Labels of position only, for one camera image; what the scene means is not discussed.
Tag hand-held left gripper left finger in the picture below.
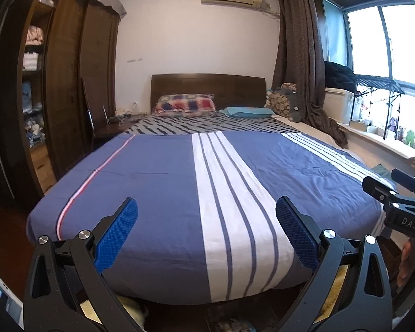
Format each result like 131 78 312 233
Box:
22 197 139 332

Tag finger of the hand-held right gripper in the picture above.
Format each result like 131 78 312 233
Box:
362 176 402 211
391 168 415 201

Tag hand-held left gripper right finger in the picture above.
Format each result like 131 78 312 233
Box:
276 195 393 332

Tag black lined waste bin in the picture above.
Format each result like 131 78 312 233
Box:
206 306 281 332

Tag person's right hand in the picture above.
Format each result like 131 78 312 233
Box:
397 238 414 287

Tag dark green cloth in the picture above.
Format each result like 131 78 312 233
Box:
370 164 395 180

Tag small cardboard box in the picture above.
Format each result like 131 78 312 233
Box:
349 119 388 135

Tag blue white striped blanket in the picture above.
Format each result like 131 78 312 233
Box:
26 131 398 307

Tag clear storage box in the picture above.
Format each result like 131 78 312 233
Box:
353 95 367 121

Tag white storage box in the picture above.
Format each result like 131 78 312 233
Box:
323 87 357 125

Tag black metal rack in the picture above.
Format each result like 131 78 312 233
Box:
349 74 407 142

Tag dark wooden nightstand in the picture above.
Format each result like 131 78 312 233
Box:
93 112 146 146

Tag grey plush cushion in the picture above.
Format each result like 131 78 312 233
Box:
285 90 310 122

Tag black jacket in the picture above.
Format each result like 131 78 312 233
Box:
323 60 358 92

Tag folded metal chair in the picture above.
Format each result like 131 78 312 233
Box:
81 78 109 146

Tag white rectangular device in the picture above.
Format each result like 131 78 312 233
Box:
0 273 23 332

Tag teal pillow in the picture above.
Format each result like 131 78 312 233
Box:
219 107 275 119

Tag blue patterned clothes pile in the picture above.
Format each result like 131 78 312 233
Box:
24 118 47 146

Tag brown patterned cushion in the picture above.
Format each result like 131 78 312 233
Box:
266 82 298 111

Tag grey black patterned sheet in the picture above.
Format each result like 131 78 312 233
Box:
124 116 305 137

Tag large window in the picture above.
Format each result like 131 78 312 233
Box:
344 3 415 135

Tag red blue plaid pillow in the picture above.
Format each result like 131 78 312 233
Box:
152 93 218 117

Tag light blue folded clothes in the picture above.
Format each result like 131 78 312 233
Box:
22 80 44 113

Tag teal roller blind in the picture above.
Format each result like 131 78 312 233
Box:
321 0 350 70

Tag dark wooden wardrobe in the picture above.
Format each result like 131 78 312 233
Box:
0 0 121 198

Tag brown curtain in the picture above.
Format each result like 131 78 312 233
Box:
271 0 349 149

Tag dark wooden headboard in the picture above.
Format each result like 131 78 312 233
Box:
150 73 267 113

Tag white folded clothes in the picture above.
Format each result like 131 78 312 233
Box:
22 52 42 71

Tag pink folded clothes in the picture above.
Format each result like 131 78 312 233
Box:
25 26 45 45

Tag white charging cables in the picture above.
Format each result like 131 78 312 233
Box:
109 109 139 125

